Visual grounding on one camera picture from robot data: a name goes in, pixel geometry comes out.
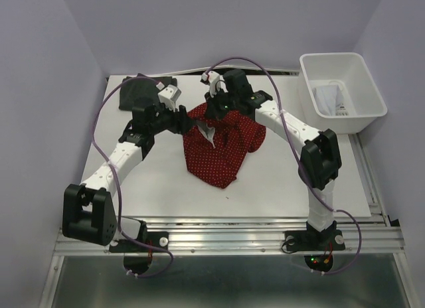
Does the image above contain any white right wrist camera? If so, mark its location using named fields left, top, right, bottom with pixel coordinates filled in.
left=201, top=70, right=223, bottom=98

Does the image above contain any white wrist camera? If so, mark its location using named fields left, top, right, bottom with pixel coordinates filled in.
left=158, top=84, right=181, bottom=112
left=201, top=70, right=223, bottom=98

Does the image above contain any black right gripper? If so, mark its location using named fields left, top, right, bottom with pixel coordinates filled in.
left=203, top=86, right=238, bottom=121

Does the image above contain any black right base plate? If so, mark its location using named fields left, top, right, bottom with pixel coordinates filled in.
left=281, top=230, right=346, bottom=254

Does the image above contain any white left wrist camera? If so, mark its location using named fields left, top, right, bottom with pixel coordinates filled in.
left=158, top=84, right=181, bottom=112

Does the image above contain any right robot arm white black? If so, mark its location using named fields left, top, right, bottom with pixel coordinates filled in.
left=201, top=69, right=342, bottom=254

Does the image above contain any white plastic bin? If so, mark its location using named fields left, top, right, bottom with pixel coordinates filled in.
left=297, top=52, right=388, bottom=134

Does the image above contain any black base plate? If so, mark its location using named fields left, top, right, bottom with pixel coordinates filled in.
left=108, top=231, right=169, bottom=254
left=281, top=230, right=346, bottom=254

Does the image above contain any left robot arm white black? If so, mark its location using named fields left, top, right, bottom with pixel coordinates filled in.
left=62, top=103, right=194, bottom=251

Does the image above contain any aluminium rail frame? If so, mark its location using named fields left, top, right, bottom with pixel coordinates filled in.
left=52, top=216, right=406, bottom=256

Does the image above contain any dark grey dotted skirt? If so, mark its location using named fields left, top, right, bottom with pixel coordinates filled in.
left=118, top=73, right=178, bottom=112

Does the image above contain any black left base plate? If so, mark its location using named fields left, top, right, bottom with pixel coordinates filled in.
left=108, top=231, right=169, bottom=254

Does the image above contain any red dotted skirt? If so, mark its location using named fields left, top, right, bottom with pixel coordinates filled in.
left=183, top=103, right=266, bottom=189

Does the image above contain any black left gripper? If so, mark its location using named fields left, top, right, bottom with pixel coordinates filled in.
left=148, top=101, right=196, bottom=135

